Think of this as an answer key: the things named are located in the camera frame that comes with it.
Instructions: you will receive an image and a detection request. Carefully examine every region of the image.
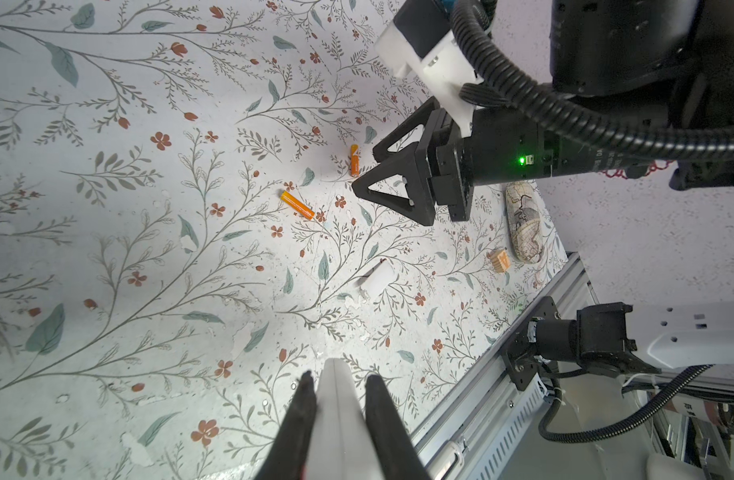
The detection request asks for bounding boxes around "small orange block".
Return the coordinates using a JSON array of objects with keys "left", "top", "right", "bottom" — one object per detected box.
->
[{"left": 486, "top": 248, "right": 511, "bottom": 273}]

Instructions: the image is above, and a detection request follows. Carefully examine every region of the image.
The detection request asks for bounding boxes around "white battery cover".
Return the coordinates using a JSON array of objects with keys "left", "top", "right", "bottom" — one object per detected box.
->
[{"left": 359, "top": 260, "right": 397, "bottom": 301}]

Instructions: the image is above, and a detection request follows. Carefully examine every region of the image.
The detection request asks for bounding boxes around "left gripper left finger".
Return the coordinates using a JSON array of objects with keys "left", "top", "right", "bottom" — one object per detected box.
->
[{"left": 255, "top": 371, "right": 317, "bottom": 480}]

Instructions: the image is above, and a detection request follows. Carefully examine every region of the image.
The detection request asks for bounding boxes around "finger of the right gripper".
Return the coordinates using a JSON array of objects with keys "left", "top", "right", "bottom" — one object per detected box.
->
[
  {"left": 352, "top": 143, "right": 436, "bottom": 226},
  {"left": 372, "top": 97, "right": 440, "bottom": 162}
]

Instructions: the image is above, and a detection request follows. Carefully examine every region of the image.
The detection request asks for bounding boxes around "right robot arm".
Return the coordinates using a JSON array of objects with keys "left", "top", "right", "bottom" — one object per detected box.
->
[{"left": 353, "top": 1, "right": 734, "bottom": 247}]

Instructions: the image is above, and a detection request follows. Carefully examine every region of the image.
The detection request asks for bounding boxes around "patterned oval stone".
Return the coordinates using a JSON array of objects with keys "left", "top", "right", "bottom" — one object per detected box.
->
[{"left": 504, "top": 181, "right": 544, "bottom": 264}]

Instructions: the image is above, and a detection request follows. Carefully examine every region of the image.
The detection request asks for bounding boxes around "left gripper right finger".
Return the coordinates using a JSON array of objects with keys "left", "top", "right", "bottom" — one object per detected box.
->
[{"left": 365, "top": 375, "right": 430, "bottom": 480}]

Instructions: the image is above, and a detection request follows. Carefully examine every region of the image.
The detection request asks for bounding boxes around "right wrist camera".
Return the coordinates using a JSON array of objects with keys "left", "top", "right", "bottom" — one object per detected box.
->
[{"left": 375, "top": 0, "right": 476, "bottom": 137}]

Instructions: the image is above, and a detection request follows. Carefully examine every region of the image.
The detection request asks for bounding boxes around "orange battery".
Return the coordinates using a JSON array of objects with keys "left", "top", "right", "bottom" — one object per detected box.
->
[
  {"left": 280, "top": 191, "right": 315, "bottom": 220},
  {"left": 349, "top": 144, "right": 360, "bottom": 178}
]

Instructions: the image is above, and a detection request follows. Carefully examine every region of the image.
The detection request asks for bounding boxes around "white remote control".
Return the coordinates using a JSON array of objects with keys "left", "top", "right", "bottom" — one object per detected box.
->
[{"left": 305, "top": 358, "right": 384, "bottom": 480}]

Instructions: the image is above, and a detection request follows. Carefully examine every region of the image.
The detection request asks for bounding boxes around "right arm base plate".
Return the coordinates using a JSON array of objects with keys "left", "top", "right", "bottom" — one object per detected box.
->
[{"left": 501, "top": 296, "right": 558, "bottom": 392}]

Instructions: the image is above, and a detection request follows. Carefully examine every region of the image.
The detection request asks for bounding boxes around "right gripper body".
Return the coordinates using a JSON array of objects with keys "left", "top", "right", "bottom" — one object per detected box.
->
[{"left": 428, "top": 107, "right": 649, "bottom": 222}]

